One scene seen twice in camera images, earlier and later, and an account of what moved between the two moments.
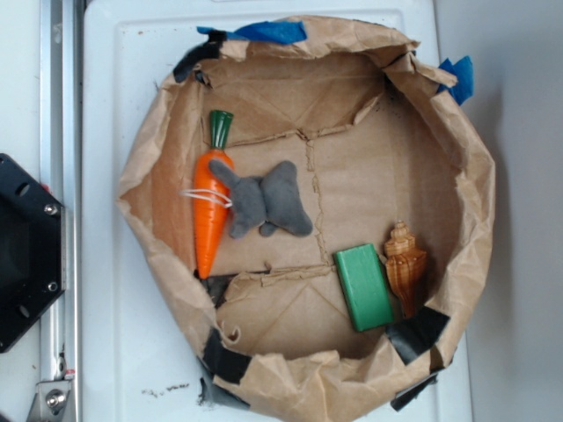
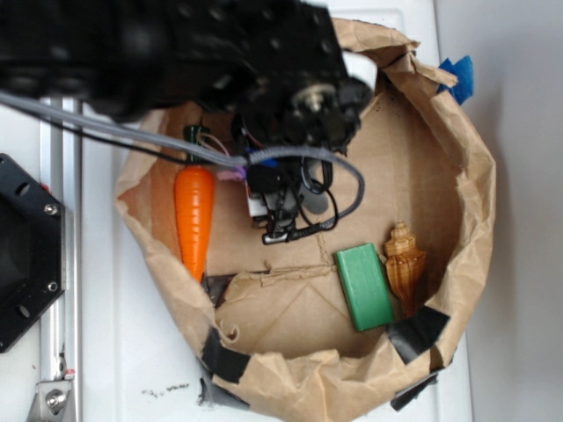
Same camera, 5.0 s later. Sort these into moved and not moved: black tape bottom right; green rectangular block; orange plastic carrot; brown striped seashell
Moved: orange plastic carrot
Not moved: brown striped seashell; black tape bottom right; green rectangular block
